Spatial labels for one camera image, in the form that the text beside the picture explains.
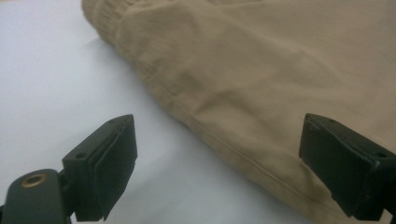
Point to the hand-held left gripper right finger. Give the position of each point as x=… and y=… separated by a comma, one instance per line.
x=342, y=165

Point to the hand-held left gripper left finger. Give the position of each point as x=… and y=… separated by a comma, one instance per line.
x=102, y=168

